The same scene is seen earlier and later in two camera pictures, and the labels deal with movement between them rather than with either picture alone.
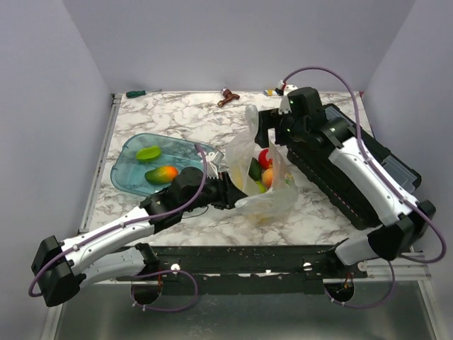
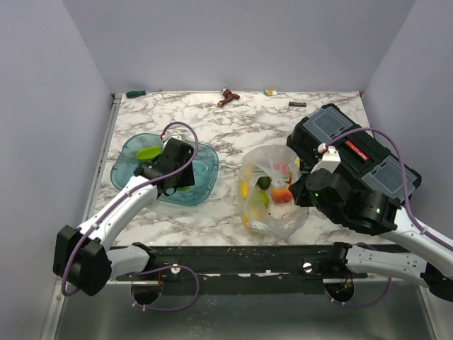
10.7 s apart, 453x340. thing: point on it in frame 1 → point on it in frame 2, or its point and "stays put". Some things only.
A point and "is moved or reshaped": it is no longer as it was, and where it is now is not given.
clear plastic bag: x=277 y=201 is moved or reshaped
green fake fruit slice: x=148 y=153 stays put
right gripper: x=267 y=119 → x=297 y=190
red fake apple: x=264 y=163 → x=282 y=166
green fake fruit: x=262 y=188 → x=265 y=197
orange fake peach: x=267 y=177 → x=282 y=195
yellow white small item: x=270 y=92 stays put
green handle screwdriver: x=132 y=93 stays put
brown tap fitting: x=228 y=95 stays put
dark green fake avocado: x=255 y=169 → x=263 y=182
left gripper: x=228 y=194 → x=187 y=179
